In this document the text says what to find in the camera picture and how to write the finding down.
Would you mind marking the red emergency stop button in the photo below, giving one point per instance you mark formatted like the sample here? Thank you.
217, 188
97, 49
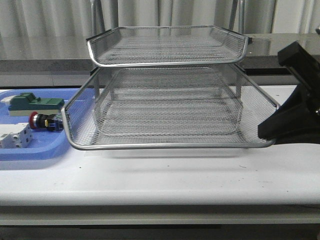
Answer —
52, 122

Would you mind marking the grey stone counter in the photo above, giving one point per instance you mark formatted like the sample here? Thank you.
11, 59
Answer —
63, 61

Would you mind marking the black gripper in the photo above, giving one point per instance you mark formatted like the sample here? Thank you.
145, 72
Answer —
299, 116

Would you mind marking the green and beige switch module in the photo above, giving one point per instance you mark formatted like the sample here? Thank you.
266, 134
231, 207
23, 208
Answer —
25, 103

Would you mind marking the white circuit breaker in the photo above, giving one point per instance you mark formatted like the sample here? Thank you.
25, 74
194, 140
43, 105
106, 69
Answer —
14, 136

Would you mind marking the grey table frame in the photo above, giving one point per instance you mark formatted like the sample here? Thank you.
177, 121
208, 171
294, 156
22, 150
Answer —
204, 222

